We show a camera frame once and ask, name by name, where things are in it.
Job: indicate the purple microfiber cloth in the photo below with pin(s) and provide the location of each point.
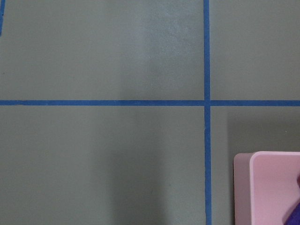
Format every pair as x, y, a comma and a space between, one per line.
293, 218

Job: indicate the pink plastic tray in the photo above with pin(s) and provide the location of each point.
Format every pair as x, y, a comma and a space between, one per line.
266, 187

